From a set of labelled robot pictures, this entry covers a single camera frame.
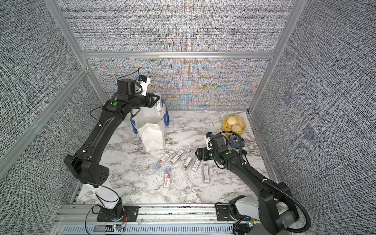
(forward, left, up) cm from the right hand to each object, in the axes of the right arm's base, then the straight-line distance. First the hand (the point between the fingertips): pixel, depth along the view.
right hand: (202, 148), depth 85 cm
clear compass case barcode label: (-11, -2, -10) cm, 15 cm away
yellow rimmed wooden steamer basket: (+21, -19, -8) cm, 30 cm away
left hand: (+17, +22, +26) cm, 38 cm away
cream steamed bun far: (+25, -23, -5) cm, 34 cm away
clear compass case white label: (-5, +3, -10) cm, 12 cm away
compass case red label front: (-13, +20, -9) cm, 26 cm away
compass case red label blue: (-6, +26, -10) cm, 29 cm away
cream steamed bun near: (+19, -25, -6) cm, 32 cm away
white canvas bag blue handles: (+11, +30, +11) cm, 33 cm away
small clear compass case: (-4, +9, -10) cm, 14 cm away
